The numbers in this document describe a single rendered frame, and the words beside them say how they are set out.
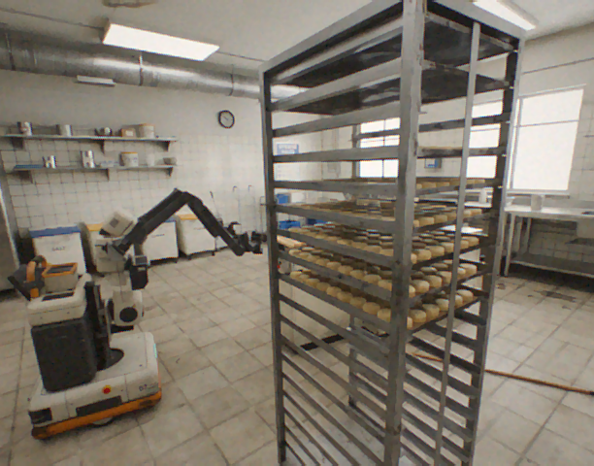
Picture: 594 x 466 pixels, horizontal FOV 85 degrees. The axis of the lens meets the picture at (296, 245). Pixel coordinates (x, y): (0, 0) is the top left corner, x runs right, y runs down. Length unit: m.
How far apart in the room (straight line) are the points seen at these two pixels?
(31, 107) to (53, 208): 1.37
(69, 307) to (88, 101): 4.28
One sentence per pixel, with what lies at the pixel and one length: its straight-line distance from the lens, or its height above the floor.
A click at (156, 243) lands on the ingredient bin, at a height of 0.39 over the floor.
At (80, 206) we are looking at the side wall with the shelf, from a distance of 5.92.
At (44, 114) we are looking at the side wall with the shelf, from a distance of 5.95.
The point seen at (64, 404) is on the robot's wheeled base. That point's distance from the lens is 2.38.
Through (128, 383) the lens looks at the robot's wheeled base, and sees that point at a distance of 2.33.
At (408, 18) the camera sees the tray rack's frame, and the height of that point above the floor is 1.75.
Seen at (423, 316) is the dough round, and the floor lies 1.06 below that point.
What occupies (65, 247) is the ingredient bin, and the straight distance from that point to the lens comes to 5.32.
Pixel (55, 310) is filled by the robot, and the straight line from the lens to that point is 2.18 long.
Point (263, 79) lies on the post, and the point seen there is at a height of 1.77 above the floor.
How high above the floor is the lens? 1.47
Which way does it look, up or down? 13 degrees down
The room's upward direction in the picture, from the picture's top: 2 degrees counter-clockwise
